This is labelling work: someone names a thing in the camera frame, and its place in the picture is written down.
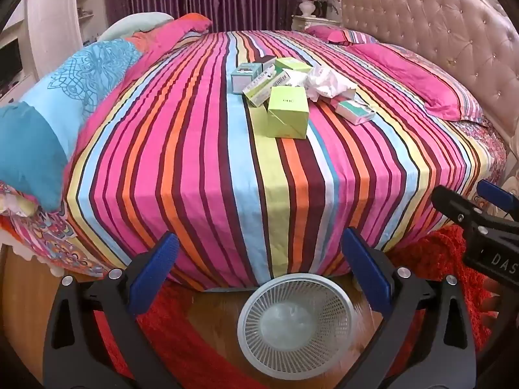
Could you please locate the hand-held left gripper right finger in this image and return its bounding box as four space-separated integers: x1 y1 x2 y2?
341 227 477 389

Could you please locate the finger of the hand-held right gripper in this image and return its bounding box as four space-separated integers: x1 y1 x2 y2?
477 179 519 216
430 185 519 252

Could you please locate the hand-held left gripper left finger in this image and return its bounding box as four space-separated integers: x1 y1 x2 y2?
42 231 181 389

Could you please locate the white mesh wastebasket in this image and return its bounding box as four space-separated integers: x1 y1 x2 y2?
237 273 365 377

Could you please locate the white teal box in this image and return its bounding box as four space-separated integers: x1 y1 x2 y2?
334 98 376 125

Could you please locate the large green box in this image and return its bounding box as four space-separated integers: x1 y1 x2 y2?
267 85 309 139

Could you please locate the white tissue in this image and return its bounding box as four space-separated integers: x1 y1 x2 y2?
306 67 357 101

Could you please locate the long green white box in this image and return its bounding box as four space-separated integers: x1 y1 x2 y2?
242 69 293 107

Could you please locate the striped bed sheet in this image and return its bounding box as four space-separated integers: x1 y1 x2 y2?
65 28 507 292

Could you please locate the large pink pillow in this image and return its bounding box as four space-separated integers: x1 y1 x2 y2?
344 42 485 122

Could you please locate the blue patterned quilt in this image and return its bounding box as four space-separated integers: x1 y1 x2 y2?
0 13 213 213

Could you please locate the tufted beige headboard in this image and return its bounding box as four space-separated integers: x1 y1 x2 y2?
341 0 519 159

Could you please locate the flat green box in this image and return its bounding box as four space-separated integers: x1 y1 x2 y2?
275 57 314 76

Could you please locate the small pink pillow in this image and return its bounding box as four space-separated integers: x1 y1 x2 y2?
304 25 380 45

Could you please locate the cream nightstand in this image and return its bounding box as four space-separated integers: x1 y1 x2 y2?
291 14 343 32

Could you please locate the pale green pillow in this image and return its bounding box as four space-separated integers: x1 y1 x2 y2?
97 11 175 42

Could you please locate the black television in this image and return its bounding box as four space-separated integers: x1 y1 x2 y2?
0 42 24 87

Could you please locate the white wall cabinet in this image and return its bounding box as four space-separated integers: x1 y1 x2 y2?
0 0 110 104

